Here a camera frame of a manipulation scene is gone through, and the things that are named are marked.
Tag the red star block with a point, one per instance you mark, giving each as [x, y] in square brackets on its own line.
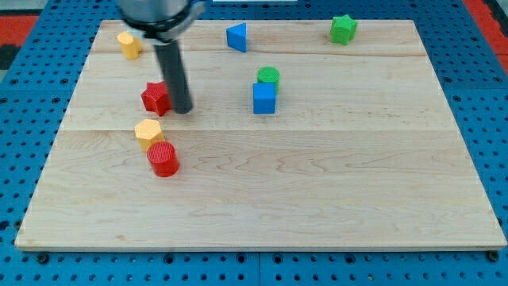
[156, 98]

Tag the wooden board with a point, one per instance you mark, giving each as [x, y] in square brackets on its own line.
[362, 154]

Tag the red cylinder block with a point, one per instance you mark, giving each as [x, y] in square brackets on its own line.
[163, 159]

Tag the yellow rounded block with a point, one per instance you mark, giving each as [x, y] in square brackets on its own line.
[130, 45]

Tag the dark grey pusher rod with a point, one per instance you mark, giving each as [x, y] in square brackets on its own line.
[172, 69]

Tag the green star block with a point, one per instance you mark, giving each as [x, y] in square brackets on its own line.
[343, 29]

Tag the yellow hexagon block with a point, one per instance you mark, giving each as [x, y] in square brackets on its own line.
[148, 132]

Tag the blue cube block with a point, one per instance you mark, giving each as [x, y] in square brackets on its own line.
[264, 98]

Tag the blue triangle block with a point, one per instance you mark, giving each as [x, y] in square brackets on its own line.
[237, 37]

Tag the green cylinder block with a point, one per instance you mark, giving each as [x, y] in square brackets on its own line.
[269, 74]

